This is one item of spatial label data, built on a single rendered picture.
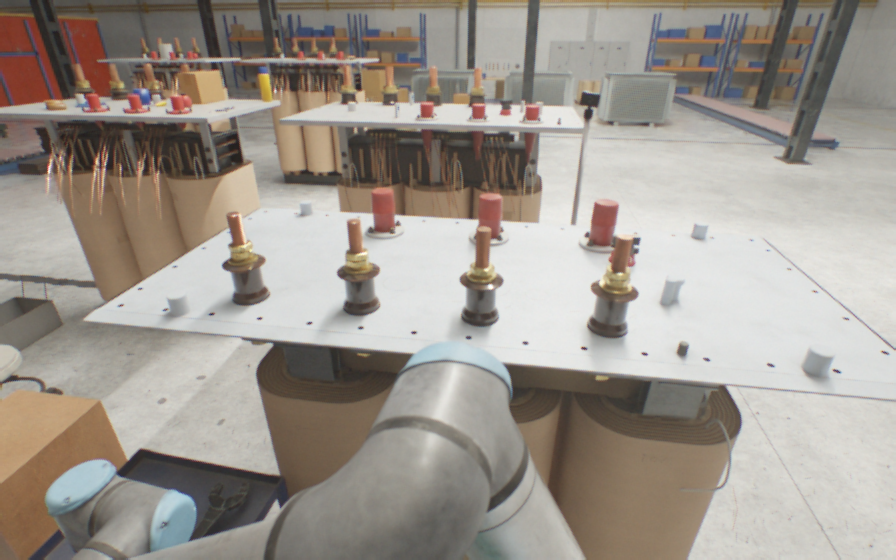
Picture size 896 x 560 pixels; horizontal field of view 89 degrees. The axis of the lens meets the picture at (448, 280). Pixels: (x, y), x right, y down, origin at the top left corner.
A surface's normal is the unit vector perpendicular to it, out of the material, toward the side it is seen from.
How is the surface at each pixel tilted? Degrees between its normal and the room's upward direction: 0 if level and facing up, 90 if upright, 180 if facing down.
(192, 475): 0
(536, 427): 90
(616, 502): 90
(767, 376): 11
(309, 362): 90
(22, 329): 90
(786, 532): 0
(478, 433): 47
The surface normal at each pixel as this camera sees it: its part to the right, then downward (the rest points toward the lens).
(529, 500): 0.70, -0.11
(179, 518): 0.99, 0.07
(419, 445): 0.05, -0.79
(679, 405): -0.15, 0.45
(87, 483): -0.09, -0.90
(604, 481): -0.56, 0.38
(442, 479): 0.36, -0.58
